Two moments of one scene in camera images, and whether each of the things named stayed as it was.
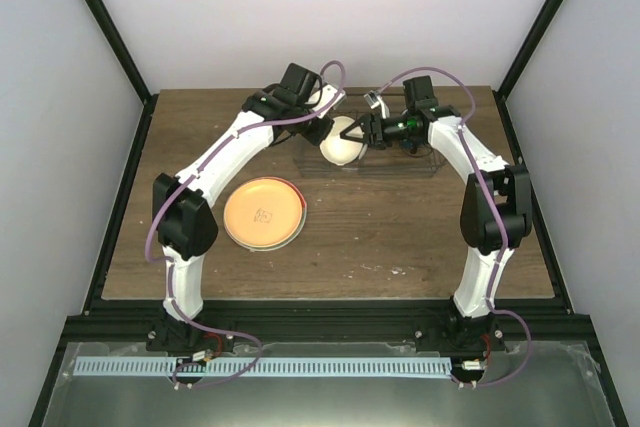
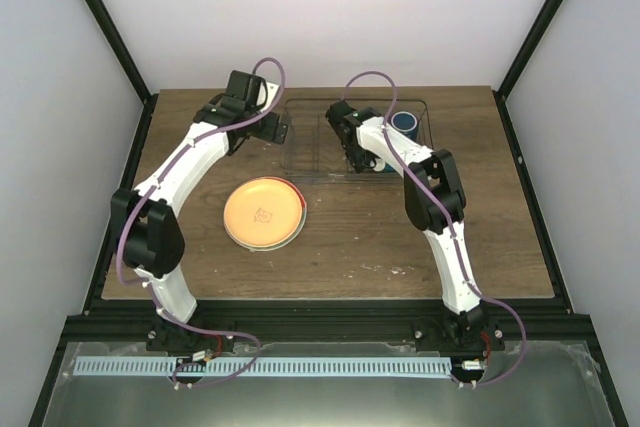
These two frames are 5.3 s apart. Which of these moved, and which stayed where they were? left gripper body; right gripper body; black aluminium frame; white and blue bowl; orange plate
Moved: white and blue bowl; left gripper body; right gripper body
Stayed: orange plate; black aluminium frame
